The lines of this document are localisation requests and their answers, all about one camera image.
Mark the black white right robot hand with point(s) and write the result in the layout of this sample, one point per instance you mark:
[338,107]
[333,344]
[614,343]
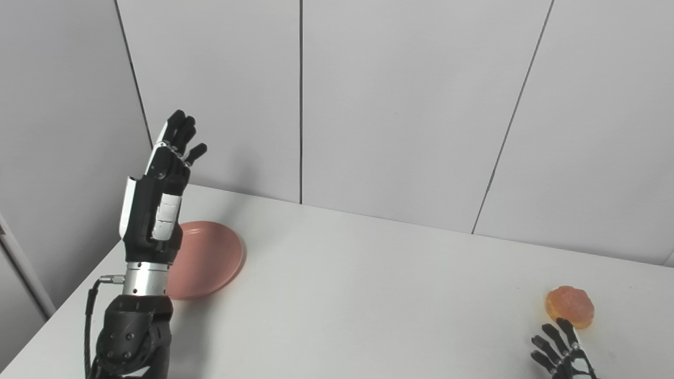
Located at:
[566,352]

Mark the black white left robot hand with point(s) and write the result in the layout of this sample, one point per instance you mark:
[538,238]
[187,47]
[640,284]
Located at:
[152,210]

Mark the orange cream puff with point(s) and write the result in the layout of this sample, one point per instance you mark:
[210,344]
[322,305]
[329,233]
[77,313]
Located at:
[570,306]

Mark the pink round plate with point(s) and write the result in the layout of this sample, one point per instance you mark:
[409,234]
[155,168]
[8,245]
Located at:
[208,260]

